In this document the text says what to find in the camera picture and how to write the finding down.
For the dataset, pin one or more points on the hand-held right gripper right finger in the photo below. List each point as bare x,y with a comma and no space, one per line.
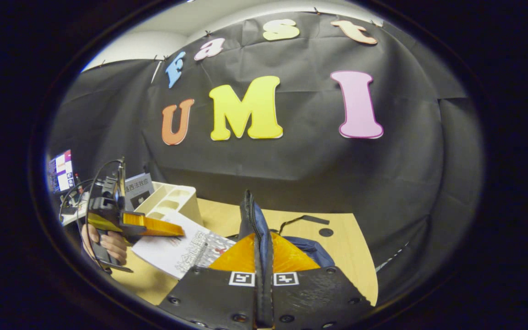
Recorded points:
319,298

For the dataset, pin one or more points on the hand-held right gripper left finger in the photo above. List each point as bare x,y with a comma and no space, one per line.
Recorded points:
218,298

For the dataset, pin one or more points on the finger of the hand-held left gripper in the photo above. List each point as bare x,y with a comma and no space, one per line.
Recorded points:
154,225

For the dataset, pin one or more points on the white cover book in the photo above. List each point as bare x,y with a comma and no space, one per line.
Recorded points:
167,252

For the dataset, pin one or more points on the white plastic bookshelf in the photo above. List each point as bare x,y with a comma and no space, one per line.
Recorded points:
186,206

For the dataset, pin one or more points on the blue schoolbag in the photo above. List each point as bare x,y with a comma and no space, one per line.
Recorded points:
251,220

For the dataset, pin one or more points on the white side table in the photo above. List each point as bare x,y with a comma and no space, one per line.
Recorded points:
72,219

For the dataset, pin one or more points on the computer monitor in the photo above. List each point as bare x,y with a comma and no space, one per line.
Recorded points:
62,174

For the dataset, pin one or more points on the small black round disc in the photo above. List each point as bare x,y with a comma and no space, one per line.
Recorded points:
326,232

